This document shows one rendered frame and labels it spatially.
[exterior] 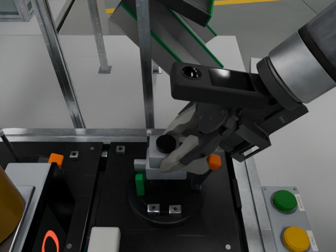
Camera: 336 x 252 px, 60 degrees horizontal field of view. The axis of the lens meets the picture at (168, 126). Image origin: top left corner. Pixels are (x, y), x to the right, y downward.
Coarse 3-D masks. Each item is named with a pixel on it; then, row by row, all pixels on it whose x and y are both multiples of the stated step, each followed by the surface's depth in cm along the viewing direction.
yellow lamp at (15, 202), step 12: (0, 168) 17; (0, 180) 17; (0, 192) 17; (12, 192) 18; (0, 204) 17; (12, 204) 18; (0, 216) 17; (12, 216) 18; (0, 228) 18; (12, 228) 19; (0, 240) 18
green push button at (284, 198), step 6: (276, 192) 53; (282, 192) 53; (288, 192) 53; (276, 198) 52; (282, 198) 52; (288, 198) 52; (294, 198) 52; (276, 204) 52; (282, 204) 52; (288, 204) 52; (294, 204) 52; (282, 210) 52; (288, 210) 51
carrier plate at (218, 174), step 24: (120, 144) 61; (144, 144) 61; (120, 168) 57; (120, 192) 53; (216, 192) 53; (120, 216) 50; (216, 216) 50; (120, 240) 47; (144, 240) 47; (168, 240) 47; (192, 240) 47; (216, 240) 47
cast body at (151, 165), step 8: (152, 136) 45; (160, 136) 44; (168, 136) 44; (176, 136) 45; (152, 144) 44; (160, 144) 43; (168, 144) 43; (176, 144) 44; (152, 152) 43; (160, 152) 43; (168, 152) 43; (136, 160) 47; (144, 160) 47; (152, 160) 43; (160, 160) 43; (136, 168) 47; (144, 168) 47; (152, 168) 45; (152, 176) 46; (160, 176) 46; (168, 176) 46; (176, 176) 46; (184, 176) 46
